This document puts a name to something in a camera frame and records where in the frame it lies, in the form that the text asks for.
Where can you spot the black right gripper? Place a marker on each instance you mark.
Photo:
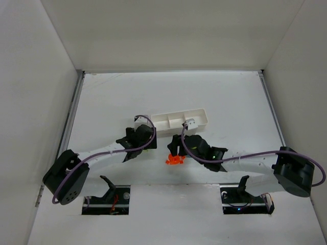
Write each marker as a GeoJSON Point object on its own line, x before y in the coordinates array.
{"type": "Point", "coordinates": [175, 146]}

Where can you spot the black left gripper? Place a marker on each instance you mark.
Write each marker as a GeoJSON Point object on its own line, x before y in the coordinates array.
{"type": "Point", "coordinates": [152, 139]}

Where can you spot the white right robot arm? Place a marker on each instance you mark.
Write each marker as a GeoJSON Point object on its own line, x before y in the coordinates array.
{"type": "Point", "coordinates": [282, 170]}

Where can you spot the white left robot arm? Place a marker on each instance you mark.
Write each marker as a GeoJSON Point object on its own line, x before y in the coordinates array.
{"type": "Point", "coordinates": [69, 177]}

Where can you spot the orange lego pieces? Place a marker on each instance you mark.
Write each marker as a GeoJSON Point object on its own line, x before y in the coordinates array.
{"type": "Point", "coordinates": [175, 160]}

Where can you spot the white divided plastic tray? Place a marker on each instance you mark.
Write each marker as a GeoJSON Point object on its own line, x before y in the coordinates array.
{"type": "Point", "coordinates": [169, 124]}

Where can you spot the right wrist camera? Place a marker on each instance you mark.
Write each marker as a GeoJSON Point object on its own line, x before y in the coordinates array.
{"type": "Point", "coordinates": [190, 124]}

